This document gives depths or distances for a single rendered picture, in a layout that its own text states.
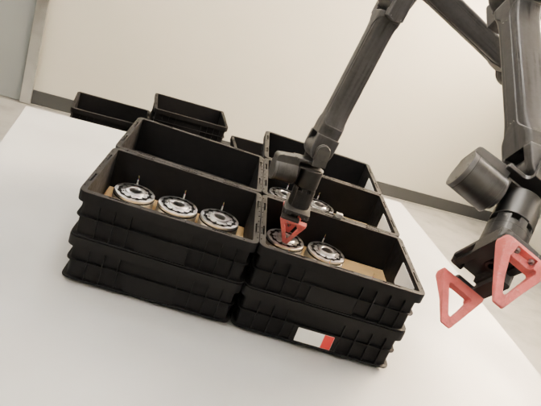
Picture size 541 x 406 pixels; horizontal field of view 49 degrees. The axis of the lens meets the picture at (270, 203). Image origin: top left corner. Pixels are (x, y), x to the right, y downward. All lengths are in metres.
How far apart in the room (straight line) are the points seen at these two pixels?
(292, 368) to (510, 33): 0.81
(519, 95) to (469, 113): 4.14
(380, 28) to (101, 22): 3.15
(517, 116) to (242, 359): 0.76
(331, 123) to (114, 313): 0.65
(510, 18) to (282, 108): 3.59
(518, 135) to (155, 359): 0.80
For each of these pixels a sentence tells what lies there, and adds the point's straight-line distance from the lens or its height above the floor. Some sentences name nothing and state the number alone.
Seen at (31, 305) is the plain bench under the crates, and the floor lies 0.70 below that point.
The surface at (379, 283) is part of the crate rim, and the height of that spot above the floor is 0.93.
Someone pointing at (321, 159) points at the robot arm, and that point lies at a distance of 1.39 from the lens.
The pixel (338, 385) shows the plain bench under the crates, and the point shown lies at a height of 0.70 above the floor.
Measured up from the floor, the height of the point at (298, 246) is 0.86.
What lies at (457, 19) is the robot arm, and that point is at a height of 1.50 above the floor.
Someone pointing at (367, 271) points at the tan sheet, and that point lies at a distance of 1.61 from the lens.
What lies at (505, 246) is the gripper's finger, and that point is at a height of 1.29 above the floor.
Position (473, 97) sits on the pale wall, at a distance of 5.07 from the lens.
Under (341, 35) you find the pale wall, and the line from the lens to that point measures 4.54.
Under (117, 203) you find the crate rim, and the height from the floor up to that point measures 0.93.
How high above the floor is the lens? 1.50
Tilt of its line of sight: 22 degrees down
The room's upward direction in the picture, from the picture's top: 20 degrees clockwise
